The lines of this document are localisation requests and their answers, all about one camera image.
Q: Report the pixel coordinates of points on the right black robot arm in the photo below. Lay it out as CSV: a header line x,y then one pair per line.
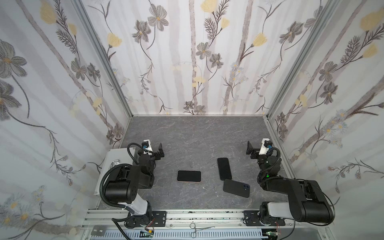
x,y
306,201

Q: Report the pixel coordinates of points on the black mounting plate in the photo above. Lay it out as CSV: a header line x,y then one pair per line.
x,y
150,219
252,219

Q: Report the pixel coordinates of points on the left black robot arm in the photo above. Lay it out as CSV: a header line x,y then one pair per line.
x,y
119,186

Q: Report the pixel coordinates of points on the metal scissors forceps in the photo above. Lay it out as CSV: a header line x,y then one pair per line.
x,y
195,230

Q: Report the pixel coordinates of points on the purple phone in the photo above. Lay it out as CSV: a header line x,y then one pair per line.
x,y
224,169

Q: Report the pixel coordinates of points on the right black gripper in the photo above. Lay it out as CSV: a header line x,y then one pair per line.
x,y
252,151

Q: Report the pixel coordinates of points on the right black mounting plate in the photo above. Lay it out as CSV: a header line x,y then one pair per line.
x,y
252,219

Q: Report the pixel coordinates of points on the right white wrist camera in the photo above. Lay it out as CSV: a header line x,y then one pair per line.
x,y
266,145

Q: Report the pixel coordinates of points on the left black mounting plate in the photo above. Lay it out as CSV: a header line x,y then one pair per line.
x,y
150,219

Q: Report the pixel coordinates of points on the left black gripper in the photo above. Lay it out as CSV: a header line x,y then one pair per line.
x,y
157,153

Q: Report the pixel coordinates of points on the white slotted cable duct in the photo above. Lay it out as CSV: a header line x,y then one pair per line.
x,y
208,234

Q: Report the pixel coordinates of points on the black phone face down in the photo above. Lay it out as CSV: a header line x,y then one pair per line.
x,y
236,188

